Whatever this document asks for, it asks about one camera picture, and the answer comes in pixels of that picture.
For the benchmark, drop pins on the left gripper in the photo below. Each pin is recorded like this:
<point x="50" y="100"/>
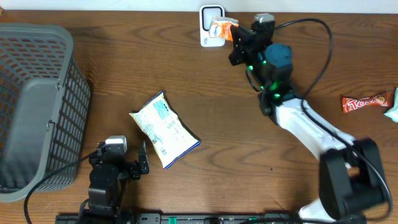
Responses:
<point x="134" y="170"/>

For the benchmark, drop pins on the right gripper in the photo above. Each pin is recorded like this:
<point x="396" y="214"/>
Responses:
<point x="242" y="40"/>

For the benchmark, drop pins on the small orange tissue pack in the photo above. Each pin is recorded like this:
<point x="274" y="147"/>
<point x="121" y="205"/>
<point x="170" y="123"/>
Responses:
<point x="220" y="27"/>

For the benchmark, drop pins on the white printed refill pouch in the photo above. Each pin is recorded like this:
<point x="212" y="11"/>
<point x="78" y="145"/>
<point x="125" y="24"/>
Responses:
<point x="169" y="137"/>

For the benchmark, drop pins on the red Top chocolate bar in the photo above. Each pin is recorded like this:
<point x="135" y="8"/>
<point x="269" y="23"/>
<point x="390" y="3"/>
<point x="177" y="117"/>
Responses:
<point x="351" y="104"/>

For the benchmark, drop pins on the light blue wipes packet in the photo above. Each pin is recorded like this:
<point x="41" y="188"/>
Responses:
<point x="392" y="113"/>

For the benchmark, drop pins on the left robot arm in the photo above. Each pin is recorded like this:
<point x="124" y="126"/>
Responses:
<point x="111" y="172"/>

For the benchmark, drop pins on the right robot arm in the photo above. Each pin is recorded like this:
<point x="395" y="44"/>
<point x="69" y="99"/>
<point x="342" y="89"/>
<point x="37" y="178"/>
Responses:
<point x="351" y="175"/>

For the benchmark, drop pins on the white barcode scanner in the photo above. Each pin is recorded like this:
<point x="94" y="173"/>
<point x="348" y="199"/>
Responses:
<point x="206" y="13"/>

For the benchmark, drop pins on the grey plastic mesh basket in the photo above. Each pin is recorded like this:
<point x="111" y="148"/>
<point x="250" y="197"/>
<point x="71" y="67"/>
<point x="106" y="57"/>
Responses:
<point x="45" y="100"/>

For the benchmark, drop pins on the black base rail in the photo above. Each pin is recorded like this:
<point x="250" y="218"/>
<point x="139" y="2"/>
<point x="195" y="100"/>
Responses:
<point x="156" y="218"/>

